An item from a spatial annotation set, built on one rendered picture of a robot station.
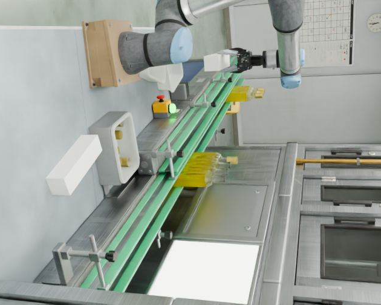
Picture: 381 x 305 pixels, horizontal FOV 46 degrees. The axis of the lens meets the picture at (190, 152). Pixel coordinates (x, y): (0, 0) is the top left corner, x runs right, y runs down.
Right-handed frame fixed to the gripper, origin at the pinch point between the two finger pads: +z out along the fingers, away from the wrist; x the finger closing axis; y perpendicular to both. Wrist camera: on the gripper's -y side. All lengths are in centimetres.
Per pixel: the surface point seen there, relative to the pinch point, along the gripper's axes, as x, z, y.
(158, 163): 38, 21, 29
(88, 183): 35, 34, 64
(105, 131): 18, 28, 59
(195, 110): 24.4, 17.8, -19.1
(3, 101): 1, 34, 99
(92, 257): 42, 14, 101
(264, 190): 55, -19, 10
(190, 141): 35.0, 15.2, 2.3
